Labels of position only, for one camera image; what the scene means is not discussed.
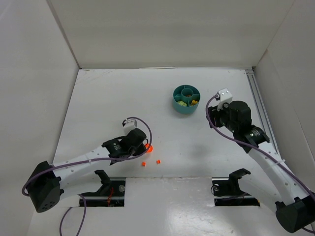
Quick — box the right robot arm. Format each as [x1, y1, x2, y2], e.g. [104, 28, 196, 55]
[205, 100, 315, 233]

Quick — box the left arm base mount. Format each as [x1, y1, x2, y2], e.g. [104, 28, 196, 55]
[82, 170, 126, 207]

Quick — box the light green curved lego brick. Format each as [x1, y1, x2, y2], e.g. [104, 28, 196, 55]
[177, 101, 187, 107]

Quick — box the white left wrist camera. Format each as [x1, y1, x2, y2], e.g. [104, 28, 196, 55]
[122, 118, 137, 136]

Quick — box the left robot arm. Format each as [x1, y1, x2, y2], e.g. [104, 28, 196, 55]
[22, 128, 152, 213]

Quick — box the orange plastic ring disc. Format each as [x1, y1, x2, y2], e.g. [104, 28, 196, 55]
[145, 144, 153, 153]

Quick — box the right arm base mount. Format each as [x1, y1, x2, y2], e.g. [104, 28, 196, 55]
[210, 168, 260, 207]

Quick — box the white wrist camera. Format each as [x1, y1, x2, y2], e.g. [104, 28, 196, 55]
[122, 118, 137, 136]
[215, 88, 233, 111]

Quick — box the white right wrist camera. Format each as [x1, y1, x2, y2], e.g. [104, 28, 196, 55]
[215, 88, 233, 111]

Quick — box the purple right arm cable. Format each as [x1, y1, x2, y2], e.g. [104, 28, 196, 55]
[205, 94, 315, 234]

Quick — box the aluminium rail at right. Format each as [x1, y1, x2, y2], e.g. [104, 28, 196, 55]
[245, 68, 279, 152]

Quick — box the teal round divided container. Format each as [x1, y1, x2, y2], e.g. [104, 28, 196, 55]
[173, 85, 201, 115]

